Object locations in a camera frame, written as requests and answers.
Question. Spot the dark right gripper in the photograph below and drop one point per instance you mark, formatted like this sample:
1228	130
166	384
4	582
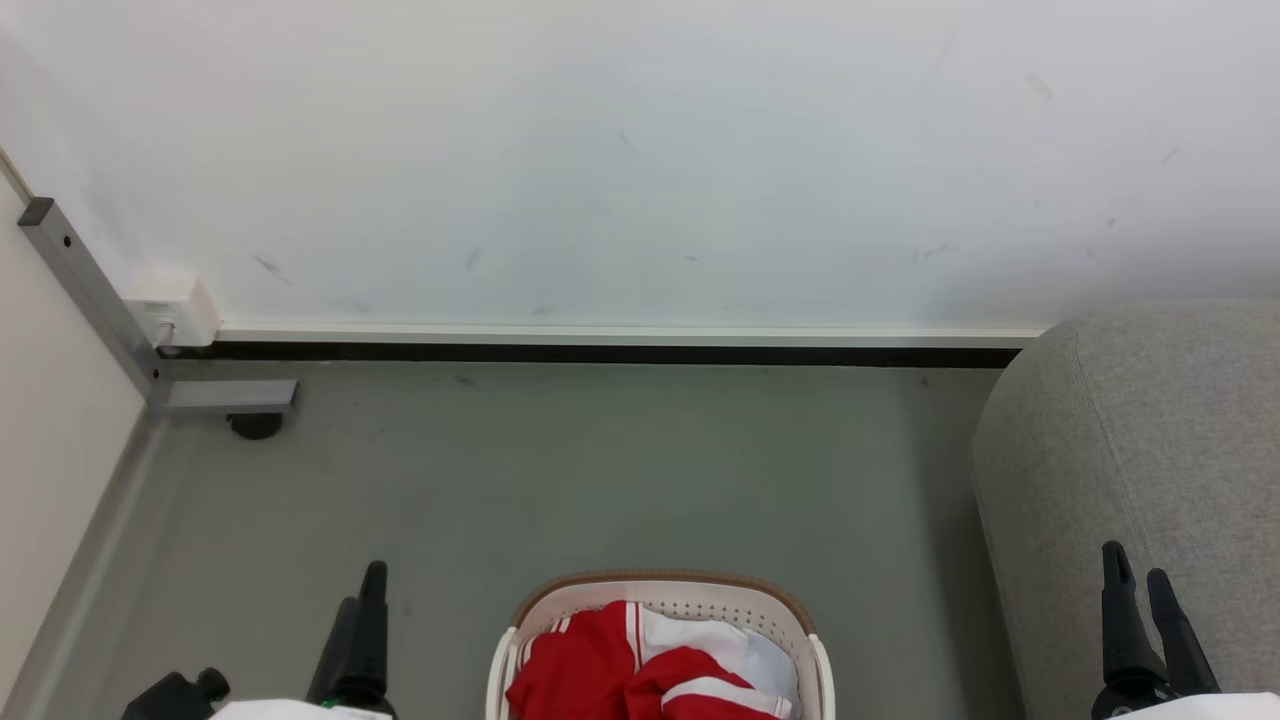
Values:
1130	700

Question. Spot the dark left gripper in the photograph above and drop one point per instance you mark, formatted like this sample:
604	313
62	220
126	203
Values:
365	703

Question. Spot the red garment with white trim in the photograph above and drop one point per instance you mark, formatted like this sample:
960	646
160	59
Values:
585	660

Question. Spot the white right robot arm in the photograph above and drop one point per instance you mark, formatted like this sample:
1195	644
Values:
1210	707

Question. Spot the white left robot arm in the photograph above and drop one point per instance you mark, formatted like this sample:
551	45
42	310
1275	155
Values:
300	711

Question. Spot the white perforated laundry basket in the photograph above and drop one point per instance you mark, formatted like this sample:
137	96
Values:
680	596

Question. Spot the grey fabric sofa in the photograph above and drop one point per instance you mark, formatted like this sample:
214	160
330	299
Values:
1150	470

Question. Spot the black caster wheel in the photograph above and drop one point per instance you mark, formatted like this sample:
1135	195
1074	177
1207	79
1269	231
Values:
256	426

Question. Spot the black skirting strip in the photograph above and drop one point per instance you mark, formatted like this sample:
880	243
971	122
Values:
600	354

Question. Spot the cream partition panel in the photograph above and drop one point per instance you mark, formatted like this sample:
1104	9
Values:
50	420

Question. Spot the black knobbed wrist mount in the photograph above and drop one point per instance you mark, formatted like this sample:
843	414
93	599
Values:
175	697

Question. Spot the white wall power adapter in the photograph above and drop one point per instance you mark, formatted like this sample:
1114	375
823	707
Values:
175	305

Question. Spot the grey aluminium frame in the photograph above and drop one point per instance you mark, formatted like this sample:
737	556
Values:
95	290

